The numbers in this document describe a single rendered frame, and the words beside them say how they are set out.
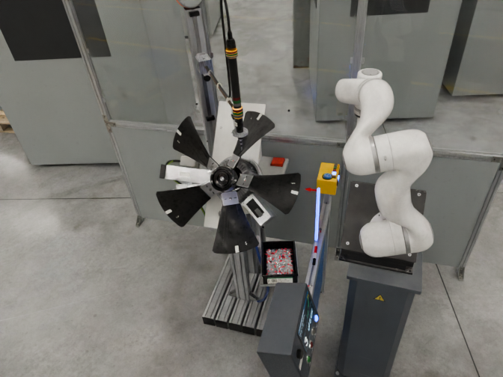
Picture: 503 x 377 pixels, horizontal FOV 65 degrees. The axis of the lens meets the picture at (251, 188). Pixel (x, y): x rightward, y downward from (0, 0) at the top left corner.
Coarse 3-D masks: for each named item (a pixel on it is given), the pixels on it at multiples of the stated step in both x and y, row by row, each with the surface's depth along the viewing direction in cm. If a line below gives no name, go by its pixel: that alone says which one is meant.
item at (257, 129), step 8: (248, 112) 193; (256, 112) 188; (248, 120) 191; (256, 120) 186; (264, 120) 182; (248, 128) 188; (256, 128) 183; (264, 128) 181; (272, 128) 178; (248, 136) 185; (256, 136) 181; (248, 144) 183; (240, 152) 184
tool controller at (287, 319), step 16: (288, 288) 130; (304, 288) 128; (272, 304) 127; (288, 304) 125; (304, 304) 125; (272, 320) 122; (288, 320) 120; (304, 320) 124; (272, 336) 118; (288, 336) 116; (272, 352) 113; (288, 352) 112; (304, 352) 122; (272, 368) 119; (288, 368) 116; (304, 368) 120
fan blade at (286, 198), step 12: (252, 180) 185; (264, 180) 185; (276, 180) 185; (288, 180) 184; (300, 180) 184; (264, 192) 180; (276, 192) 180; (288, 192) 180; (276, 204) 177; (288, 204) 178
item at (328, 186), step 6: (324, 162) 212; (324, 168) 208; (330, 168) 208; (318, 174) 204; (336, 174) 203; (318, 180) 201; (324, 180) 200; (330, 180) 200; (336, 180) 200; (318, 186) 204; (324, 186) 203; (330, 186) 201; (336, 186) 203; (324, 192) 205; (330, 192) 204
